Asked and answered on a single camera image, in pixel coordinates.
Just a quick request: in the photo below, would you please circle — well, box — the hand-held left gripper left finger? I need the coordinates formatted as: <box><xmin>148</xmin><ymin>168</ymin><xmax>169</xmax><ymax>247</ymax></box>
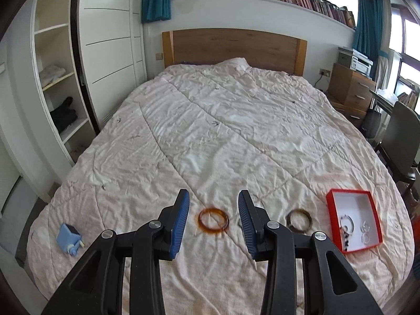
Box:
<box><xmin>41</xmin><ymin>188</ymin><xmax>191</xmax><ymax>315</ymax></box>

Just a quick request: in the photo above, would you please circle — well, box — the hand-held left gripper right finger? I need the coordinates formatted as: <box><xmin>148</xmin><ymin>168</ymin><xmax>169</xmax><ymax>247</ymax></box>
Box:
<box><xmin>238</xmin><ymin>189</ymin><xmax>385</xmax><ymax>315</ymax></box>

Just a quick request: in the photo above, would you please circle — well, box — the amber bangle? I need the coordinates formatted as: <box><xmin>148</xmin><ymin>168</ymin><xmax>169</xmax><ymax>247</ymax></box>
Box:
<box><xmin>197</xmin><ymin>207</ymin><xmax>230</xmax><ymax>235</ymax></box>

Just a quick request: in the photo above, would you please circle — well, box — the red shallow box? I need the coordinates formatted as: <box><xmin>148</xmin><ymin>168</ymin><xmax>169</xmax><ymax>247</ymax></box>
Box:
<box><xmin>325</xmin><ymin>188</ymin><xmax>384</xmax><ymax>253</ymax></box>

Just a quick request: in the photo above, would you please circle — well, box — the large thin silver bangle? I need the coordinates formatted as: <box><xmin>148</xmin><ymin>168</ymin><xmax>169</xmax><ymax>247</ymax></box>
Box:
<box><xmin>339</xmin><ymin>215</ymin><xmax>356</xmax><ymax>237</ymax></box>

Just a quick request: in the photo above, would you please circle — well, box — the beaded bracelet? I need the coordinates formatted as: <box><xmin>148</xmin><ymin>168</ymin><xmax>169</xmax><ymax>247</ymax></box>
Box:
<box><xmin>341</xmin><ymin>227</ymin><xmax>354</xmax><ymax>252</ymax></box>

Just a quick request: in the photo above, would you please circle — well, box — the dark brown bangle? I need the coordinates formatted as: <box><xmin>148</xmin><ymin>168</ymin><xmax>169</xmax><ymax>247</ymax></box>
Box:
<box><xmin>286</xmin><ymin>208</ymin><xmax>313</xmax><ymax>235</ymax></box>

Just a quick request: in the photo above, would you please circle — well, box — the bed with cream quilt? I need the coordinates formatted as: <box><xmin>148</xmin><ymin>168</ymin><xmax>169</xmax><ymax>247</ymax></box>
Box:
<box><xmin>26</xmin><ymin>57</ymin><xmax>415</xmax><ymax>315</ymax></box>

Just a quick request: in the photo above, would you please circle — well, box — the blue plastic device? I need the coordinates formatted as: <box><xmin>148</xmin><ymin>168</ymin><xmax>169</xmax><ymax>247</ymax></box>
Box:
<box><xmin>56</xmin><ymin>223</ymin><xmax>85</xmax><ymax>257</ymax></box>

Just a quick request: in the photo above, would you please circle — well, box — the black folded clothing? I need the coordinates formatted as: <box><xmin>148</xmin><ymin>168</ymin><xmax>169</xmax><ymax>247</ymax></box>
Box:
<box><xmin>50</xmin><ymin>96</ymin><xmax>79</xmax><ymax>135</ymax></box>

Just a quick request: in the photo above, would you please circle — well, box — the black bag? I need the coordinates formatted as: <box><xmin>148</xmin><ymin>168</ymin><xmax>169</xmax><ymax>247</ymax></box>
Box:
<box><xmin>362</xmin><ymin>108</ymin><xmax>381</xmax><ymax>139</ymax></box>

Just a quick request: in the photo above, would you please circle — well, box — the wooden dresser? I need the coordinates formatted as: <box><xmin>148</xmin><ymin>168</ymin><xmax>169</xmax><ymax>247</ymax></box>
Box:
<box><xmin>328</xmin><ymin>62</ymin><xmax>376</xmax><ymax>129</ymax></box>

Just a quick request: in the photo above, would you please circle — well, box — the grey office chair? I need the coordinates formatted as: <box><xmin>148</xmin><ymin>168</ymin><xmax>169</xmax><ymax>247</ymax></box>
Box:
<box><xmin>374</xmin><ymin>101</ymin><xmax>420</xmax><ymax>198</ymax></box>

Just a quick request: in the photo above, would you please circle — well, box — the wooden headboard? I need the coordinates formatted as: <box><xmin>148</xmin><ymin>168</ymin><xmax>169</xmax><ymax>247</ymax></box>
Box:
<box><xmin>162</xmin><ymin>28</ymin><xmax>308</xmax><ymax>76</ymax></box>

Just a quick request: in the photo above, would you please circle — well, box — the dark desk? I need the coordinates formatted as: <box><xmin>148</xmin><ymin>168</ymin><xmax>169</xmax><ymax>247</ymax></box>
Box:
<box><xmin>370</xmin><ymin>88</ymin><xmax>420</xmax><ymax>116</ymax></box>

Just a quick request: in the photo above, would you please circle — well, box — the white printer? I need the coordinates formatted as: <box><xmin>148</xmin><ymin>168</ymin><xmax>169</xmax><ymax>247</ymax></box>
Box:
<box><xmin>338</xmin><ymin>47</ymin><xmax>374</xmax><ymax>79</ymax></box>

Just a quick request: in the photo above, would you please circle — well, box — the white folded clothing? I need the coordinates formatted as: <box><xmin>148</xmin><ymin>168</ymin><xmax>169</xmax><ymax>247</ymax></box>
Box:
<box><xmin>41</xmin><ymin>65</ymin><xmax>67</xmax><ymax>88</ymax></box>

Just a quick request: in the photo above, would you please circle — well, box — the white wardrobe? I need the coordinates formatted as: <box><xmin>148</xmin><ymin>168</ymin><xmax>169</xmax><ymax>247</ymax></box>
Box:
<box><xmin>29</xmin><ymin>0</ymin><xmax>148</xmax><ymax>169</ymax></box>

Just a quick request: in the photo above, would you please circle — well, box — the long teal curtain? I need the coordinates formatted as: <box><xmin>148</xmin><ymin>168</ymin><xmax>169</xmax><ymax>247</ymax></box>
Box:
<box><xmin>352</xmin><ymin>0</ymin><xmax>385</xmax><ymax>80</ymax></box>

